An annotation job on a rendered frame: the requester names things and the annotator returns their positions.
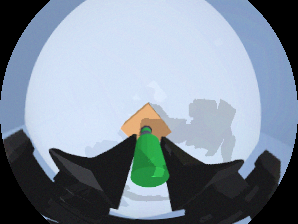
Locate dark grey marker with green band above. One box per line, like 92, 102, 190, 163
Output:
140, 127, 152, 136

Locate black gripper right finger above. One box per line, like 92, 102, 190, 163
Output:
160, 136, 245, 212

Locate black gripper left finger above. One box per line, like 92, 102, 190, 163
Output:
48, 133, 137, 209

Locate tan wooden block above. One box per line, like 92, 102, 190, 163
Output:
120, 103, 172, 141

